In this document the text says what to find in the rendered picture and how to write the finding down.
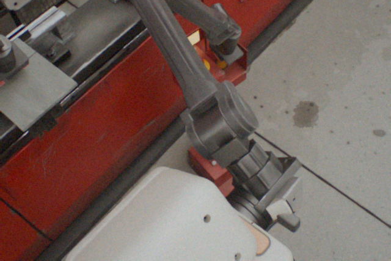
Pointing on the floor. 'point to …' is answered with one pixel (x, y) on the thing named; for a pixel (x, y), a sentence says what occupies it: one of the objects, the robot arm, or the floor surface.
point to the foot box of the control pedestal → (211, 172)
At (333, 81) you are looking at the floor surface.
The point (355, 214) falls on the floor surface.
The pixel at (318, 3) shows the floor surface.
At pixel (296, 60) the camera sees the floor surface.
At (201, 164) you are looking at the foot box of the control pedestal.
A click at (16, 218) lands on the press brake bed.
